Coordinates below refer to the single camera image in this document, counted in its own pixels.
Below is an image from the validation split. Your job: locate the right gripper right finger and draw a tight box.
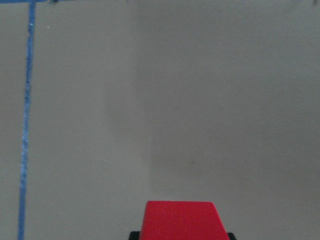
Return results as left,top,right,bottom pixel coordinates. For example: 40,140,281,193
227,232,237,240

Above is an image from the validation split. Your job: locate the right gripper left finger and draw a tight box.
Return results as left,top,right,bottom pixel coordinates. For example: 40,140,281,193
129,231,140,240

